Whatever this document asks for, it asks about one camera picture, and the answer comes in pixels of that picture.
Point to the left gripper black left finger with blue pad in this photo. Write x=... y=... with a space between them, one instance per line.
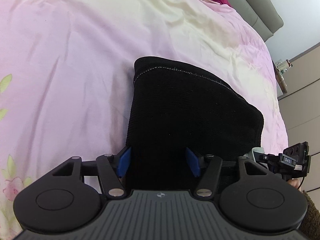
x=121 y=161

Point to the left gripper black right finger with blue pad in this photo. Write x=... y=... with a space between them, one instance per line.
x=198 y=164

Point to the black pants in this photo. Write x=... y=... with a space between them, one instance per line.
x=179 y=108

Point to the person right hand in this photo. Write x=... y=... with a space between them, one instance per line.
x=296 y=183

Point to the grey wardrobe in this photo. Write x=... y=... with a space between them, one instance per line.
x=300 y=109

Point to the wooden nightstand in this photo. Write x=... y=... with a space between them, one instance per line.
x=281 y=85

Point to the white bottle on nightstand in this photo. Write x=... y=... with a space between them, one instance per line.
x=283 y=66

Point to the pink floral bed sheet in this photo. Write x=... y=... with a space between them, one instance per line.
x=67 y=72

